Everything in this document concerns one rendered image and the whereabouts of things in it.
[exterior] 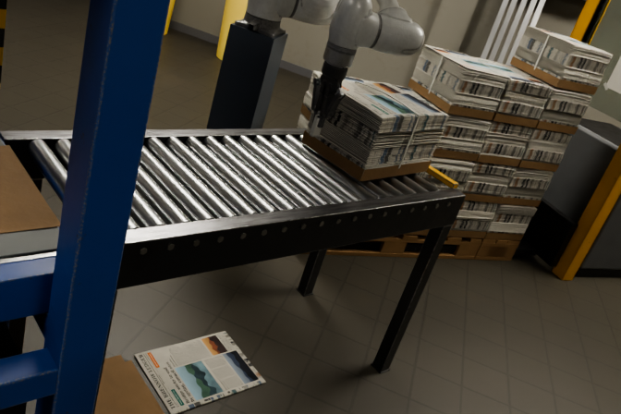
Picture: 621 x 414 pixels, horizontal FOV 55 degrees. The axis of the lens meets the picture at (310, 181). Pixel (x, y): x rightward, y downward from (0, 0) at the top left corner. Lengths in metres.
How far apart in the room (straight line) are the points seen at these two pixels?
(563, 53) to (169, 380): 2.42
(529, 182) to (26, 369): 2.88
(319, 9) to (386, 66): 3.48
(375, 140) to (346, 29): 0.35
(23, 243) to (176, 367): 1.05
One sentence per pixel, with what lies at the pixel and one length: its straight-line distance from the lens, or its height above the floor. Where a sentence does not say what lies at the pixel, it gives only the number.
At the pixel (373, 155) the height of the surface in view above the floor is 0.89.
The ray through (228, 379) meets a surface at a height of 0.01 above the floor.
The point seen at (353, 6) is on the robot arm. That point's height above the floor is 1.31.
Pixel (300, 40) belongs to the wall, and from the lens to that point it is 6.18.
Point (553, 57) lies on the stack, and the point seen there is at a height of 1.19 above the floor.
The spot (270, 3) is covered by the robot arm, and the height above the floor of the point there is 1.13.
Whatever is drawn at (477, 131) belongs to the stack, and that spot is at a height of 0.77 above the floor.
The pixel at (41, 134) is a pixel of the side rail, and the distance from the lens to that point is 1.73.
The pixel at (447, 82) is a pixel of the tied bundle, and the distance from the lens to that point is 3.01.
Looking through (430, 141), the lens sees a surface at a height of 0.93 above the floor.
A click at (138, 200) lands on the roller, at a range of 1.48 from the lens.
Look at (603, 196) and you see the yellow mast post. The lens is 3.74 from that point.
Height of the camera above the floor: 1.52
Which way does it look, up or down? 23 degrees down
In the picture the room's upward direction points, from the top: 18 degrees clockwise
